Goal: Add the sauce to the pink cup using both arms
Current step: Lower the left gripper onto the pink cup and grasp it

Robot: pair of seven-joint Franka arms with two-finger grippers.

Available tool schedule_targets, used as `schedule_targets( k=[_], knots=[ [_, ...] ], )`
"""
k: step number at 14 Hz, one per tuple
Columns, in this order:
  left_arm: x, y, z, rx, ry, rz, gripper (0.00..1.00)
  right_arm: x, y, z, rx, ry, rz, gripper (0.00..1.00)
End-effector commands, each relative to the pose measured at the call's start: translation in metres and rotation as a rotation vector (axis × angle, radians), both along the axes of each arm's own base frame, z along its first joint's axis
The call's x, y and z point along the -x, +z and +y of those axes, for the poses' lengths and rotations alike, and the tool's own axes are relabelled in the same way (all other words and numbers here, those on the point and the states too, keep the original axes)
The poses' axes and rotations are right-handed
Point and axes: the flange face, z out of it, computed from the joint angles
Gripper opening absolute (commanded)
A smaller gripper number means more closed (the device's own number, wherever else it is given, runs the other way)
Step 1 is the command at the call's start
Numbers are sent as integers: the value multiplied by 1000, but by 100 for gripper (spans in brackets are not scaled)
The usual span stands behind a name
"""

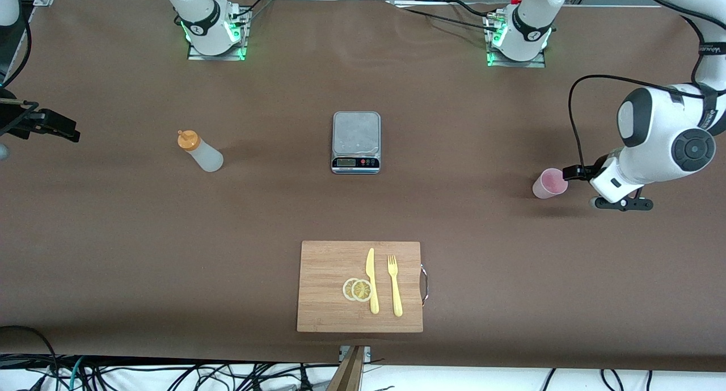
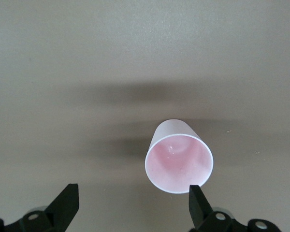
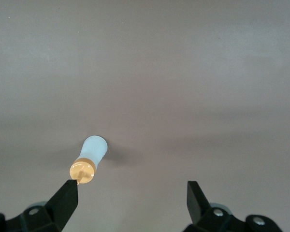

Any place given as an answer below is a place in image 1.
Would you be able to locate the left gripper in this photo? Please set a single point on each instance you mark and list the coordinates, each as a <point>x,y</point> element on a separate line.
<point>575,172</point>

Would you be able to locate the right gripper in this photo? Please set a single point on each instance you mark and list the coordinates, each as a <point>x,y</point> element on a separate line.
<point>12,120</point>

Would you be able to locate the pink plastic cup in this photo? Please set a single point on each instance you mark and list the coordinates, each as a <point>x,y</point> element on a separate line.
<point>547,188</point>

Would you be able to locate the translucent squeeze bottle orange cap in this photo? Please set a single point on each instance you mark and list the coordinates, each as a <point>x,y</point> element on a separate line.
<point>207,157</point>

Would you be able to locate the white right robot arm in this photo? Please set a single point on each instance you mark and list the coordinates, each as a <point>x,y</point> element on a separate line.
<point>198,16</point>

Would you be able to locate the brown table cover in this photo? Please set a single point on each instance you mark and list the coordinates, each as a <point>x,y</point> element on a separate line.
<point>510,238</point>

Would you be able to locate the yellow plastic fork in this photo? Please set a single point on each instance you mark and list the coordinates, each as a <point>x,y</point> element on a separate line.
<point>397,300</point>

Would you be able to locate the silver digital kitchen scale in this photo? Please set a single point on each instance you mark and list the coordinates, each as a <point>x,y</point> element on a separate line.
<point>355,131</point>

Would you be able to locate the yellow plastic knife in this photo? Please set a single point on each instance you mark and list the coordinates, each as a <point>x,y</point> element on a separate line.
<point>374,300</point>

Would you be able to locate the lemon slice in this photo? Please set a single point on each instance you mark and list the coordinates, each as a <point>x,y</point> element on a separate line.
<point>361,290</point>

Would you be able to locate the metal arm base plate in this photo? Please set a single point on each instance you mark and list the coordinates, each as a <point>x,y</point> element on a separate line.
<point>519,64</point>
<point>215,57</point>

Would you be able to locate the small metal bracket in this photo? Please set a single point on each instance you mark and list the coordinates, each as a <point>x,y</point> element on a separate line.
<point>367,352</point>

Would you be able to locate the wooden post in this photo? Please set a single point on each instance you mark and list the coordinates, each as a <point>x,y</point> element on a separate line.
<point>349,377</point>

